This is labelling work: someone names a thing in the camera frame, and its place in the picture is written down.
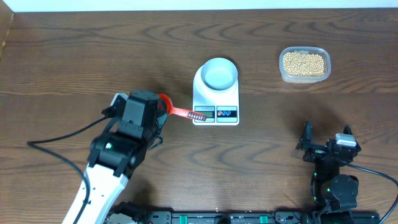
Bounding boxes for red measuring scoop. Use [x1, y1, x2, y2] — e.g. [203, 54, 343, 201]
[159, 93, 207, 121]

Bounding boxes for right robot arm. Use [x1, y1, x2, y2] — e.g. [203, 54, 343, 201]
[296, 121, 361, 214]

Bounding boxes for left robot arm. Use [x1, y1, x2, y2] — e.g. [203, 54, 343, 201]
[63, 90, 168, 223]

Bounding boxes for white digital kitchen scale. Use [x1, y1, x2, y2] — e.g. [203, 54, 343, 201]
[192, 65, 240, 126]

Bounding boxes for light blue bowl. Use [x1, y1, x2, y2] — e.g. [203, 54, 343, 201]
[200, 57, 238, 91]

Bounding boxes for soybeans in container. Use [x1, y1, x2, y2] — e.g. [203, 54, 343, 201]
[282, 52, 325, 77]

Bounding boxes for clear plastic container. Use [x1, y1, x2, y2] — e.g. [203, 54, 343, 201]
[279, 46, 331, 84]

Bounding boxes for black right camera cable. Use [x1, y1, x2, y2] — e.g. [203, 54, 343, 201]
[341, 160, 398, 224]

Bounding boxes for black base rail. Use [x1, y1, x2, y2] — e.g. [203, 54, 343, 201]
[104, 202, 380, 224]

